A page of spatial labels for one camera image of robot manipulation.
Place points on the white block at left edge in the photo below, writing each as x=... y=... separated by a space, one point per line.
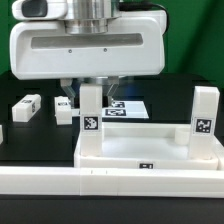
x=1 y=134

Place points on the white front fence rail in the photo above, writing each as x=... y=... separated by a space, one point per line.
x=111 y=182

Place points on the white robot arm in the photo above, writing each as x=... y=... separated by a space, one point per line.
x=80 y=16

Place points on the white sheet with fiducial tags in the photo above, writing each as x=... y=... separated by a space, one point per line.
x=126 y=109

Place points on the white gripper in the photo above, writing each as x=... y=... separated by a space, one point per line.
x=133 y=45

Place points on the white desk tabletop tray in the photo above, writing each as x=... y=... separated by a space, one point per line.
x=144 y=145

